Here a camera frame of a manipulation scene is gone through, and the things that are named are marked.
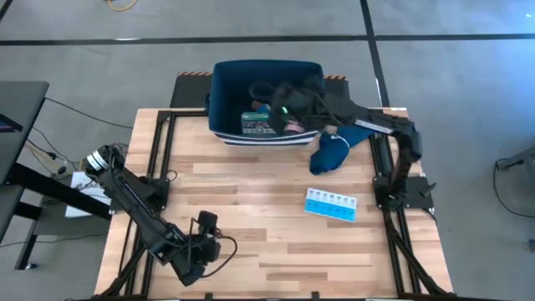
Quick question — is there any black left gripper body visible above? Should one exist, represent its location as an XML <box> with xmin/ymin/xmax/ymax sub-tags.
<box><xmin>186</xmin><ymin>232</ymin><xmax>222</xmax><ymax>269</ymax></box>

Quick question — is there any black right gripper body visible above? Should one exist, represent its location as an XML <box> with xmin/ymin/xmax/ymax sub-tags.
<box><xmin>267</xmin><ymin>81</ymin><xmax>331</xmax><ymax>135</ymax></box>

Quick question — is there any teal first aid kit box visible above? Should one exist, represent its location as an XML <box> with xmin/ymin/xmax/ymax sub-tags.
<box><xmin>241</xmin><ymin>111</ymin><xmax>277</xmax><ymax>137</ymax></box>

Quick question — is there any navy white-striped fabric basket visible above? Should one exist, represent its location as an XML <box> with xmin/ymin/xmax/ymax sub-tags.
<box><xmin>206</xmin><ymin>59</ymin><xmax>331</xmax><ymax>146</ymax></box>

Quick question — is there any navy blue cloth pouch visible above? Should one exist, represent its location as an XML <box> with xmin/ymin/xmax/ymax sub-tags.
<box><xmin>308</xmin><ymin>125</ymin><xmax>375</xmax><ymax>176</ymax></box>

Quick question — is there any black mat with hazard stripes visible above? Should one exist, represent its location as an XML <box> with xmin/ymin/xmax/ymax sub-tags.
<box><xmin>170</xmin><ymin>70</ymin><xmax>351</xmax><ymax>110</ymax></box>

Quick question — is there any blue white weekly pill organizer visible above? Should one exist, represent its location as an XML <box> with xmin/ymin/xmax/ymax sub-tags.
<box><xmin>303</xmin><ymin>187</ymin><xmax>359</xmax><ymax>223</ymax></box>

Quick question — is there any white printed paper sheet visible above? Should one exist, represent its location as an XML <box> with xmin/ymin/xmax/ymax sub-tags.
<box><xmin>65</xmin><ymin>169</ymin><xmax>114</xmax><ymax>219</ymax></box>

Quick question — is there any grey metal stand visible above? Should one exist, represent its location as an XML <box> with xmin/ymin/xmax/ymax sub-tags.
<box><xmin>495</xmin><ymin>145</ymin><xmax>535</xmax><ymax>172</ymax></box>

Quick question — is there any dark grey desk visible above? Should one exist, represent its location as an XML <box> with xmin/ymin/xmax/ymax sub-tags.
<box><xmin>0</xmin><ymin>80</ymin><xmax>112</xmax><ymax>271</ymax></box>

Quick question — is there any dark tablet on desk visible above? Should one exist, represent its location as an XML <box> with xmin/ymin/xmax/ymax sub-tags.
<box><xmin>0</xmin><ymin>113</ymin><xmax>24</xmax><ymax>134</ymax></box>

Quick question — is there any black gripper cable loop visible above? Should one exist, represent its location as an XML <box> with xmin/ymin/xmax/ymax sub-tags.
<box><xmin>199</xmin><ymin>235</ymin><xmax>238</xmax><ymax>279</ymax></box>

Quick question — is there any yellow floor cable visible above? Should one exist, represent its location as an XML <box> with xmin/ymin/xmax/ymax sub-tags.
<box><xmin>106</xmin><ymin>0</ymin><xmax>139</xmax><ymax>13</ymax></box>

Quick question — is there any black aluminium table frame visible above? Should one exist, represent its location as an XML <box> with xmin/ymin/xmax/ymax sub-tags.
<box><xmin>89</xmin><ymin>107</ymin><xmax>456</xmax><ymax>301</ymax></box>

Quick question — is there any black floor cable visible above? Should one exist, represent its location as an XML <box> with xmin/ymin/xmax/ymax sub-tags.
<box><xmin>43</xmin><ymin>96</ymin><xmax>134</xmax><ymax>130</ymax></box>

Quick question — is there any black cable by stand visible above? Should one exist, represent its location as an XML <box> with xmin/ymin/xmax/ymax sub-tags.
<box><xmin>492</xmin><ymin>161</ymin><xmax>535</xmax><ymax>219</ymax></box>

